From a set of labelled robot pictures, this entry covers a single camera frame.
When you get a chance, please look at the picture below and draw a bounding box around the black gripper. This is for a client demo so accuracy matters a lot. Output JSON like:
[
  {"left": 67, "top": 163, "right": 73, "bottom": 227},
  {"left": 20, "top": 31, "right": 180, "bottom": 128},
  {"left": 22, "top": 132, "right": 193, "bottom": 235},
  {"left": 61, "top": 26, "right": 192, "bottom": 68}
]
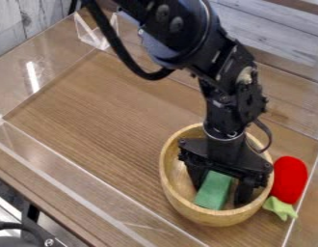
[{"left": 179, "top": 128, "right": 272, "bottom": 206}]

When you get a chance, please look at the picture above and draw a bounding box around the green rectangular block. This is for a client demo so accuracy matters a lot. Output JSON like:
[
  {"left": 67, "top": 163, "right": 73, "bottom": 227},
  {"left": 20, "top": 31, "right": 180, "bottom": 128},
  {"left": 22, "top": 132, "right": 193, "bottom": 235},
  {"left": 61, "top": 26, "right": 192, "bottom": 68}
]
[{"left": 193, "top": 171, "right": 232, "bottom": 210}]

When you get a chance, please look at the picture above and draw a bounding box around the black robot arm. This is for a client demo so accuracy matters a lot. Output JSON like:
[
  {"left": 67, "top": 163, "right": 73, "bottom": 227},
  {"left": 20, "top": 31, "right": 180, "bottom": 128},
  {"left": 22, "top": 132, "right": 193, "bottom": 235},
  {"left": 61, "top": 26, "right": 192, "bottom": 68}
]
[{"left": 83, "top": 0, "right": 272, "bottom": 206}]

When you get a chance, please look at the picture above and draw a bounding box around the brown wooden bowl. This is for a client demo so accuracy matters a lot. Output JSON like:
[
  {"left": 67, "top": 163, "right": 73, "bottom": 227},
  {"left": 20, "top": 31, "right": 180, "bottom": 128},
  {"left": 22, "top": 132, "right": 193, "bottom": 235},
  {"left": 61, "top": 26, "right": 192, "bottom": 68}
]
[{"left": 159, "top": 123, "right": 274, "bottom": 227}]

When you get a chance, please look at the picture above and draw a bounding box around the red plush strawberry toy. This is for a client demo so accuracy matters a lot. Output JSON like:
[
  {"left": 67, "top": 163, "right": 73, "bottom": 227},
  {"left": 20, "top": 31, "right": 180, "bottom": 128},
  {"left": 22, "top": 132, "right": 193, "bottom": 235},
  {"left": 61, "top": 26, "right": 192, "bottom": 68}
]
[{"left": 263, "top": 156, "right": 308, "bottom": 221}]

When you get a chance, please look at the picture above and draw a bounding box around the black metal stand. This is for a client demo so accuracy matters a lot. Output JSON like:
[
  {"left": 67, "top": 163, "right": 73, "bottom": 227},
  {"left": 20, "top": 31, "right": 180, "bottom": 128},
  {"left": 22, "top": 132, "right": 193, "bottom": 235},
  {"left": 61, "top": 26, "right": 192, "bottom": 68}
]
[{"left": 21, "top": 202, "right": 68, "bottom": 247}]

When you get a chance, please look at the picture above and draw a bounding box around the clear acrylic corner bracket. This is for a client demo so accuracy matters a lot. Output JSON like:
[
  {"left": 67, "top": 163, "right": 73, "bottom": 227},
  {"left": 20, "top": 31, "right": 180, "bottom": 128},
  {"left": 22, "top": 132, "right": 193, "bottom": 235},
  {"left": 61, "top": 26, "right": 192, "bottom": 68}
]
[{"left": 73, "top": 14, "right": 111, "bottom": 51}]

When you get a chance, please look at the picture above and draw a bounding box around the black cable loop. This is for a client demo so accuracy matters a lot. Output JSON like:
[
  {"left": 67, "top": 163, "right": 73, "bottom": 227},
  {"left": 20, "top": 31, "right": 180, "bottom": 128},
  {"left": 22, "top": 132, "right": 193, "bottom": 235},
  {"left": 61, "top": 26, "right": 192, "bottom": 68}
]
[{"left": 0, "top": 220, "right": 37, "bottom": 247}]

